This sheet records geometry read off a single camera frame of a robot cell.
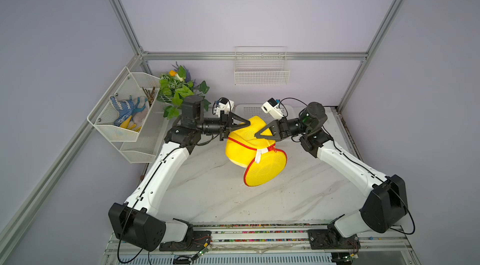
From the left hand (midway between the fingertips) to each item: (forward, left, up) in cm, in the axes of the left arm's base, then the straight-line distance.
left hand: (248, 129), depth 61 cm
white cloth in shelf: (+13, +46, -9) cm, 48 cm away
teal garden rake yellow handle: (+8, +47, -7) cm, 49 cm away
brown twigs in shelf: (+26, +45, -8) cm, 52 cm away
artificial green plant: (+30, +33, -4) cm, 45 cm away
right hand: (-3, -4, -2) cm, 5 cm away
